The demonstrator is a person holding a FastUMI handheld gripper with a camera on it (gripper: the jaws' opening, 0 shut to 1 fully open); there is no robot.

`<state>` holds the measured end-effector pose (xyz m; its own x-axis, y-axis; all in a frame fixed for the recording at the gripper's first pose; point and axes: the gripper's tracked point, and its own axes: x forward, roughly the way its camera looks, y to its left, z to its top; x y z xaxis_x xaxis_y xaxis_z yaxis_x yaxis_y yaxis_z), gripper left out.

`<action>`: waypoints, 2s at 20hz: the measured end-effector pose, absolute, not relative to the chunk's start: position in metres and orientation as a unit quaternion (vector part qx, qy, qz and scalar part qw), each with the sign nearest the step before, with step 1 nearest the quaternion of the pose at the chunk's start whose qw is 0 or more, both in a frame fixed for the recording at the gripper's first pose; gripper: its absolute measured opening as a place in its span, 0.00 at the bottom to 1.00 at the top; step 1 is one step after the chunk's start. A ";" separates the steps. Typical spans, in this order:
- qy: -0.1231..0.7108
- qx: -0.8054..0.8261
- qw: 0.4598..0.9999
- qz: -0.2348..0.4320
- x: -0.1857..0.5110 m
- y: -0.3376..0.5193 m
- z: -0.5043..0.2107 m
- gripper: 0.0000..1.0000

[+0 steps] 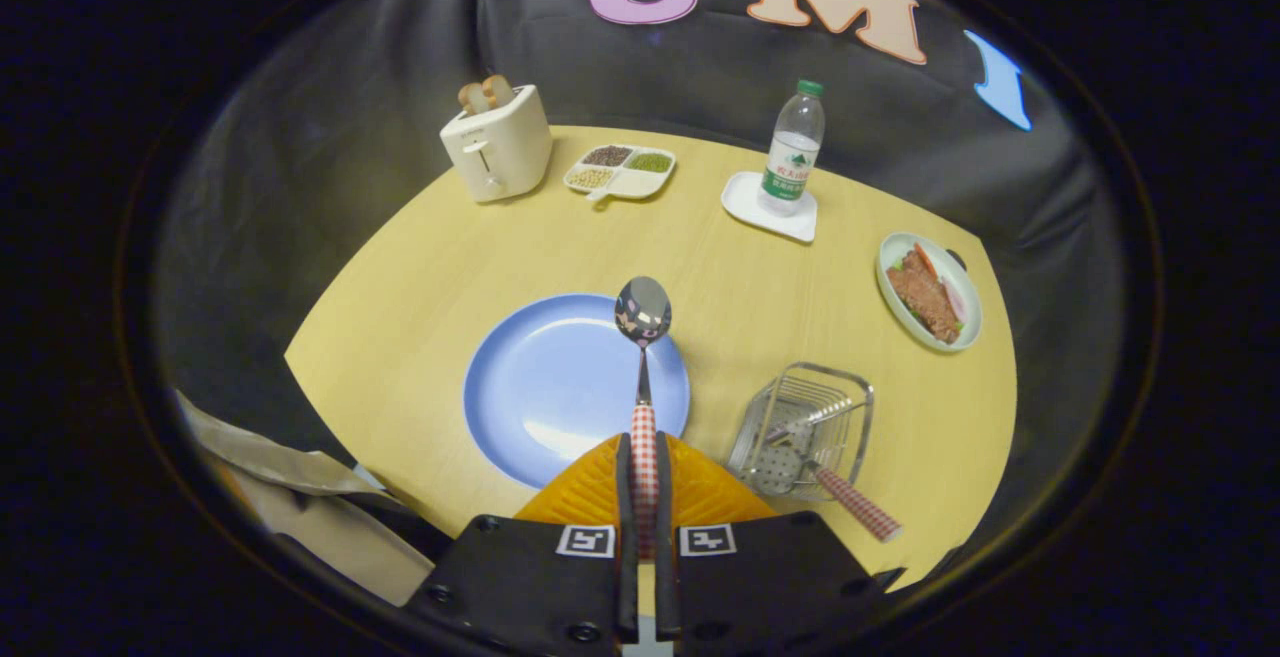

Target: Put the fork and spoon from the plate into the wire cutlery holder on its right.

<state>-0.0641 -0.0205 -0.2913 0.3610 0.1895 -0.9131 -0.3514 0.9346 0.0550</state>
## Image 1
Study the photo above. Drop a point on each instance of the blue round plate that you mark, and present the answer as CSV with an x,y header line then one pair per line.
x,y
560,387

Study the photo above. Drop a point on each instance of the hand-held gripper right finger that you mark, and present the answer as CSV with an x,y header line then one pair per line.
x,y
770,587

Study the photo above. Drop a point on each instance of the clear water bottle green cap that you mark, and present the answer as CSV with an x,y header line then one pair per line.
x,y
790,162

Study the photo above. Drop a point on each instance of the white divided snack dish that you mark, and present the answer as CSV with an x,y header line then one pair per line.
x,y
640,185

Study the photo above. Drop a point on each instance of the white square coaster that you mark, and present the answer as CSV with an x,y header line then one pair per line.
x,y
745,207

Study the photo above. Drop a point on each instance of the pale green oval dish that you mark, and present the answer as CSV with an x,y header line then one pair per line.
x,y
970,322

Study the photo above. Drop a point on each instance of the cream toaster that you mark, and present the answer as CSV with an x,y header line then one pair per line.
x,y
510,152

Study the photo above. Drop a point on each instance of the toast bread slice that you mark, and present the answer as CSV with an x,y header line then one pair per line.
x,y
498,91
472,99

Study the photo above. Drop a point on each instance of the brown meat slices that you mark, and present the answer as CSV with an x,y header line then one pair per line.
x,y
925,302

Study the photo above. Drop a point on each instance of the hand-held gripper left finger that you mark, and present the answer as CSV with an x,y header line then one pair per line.
x,y
520,587

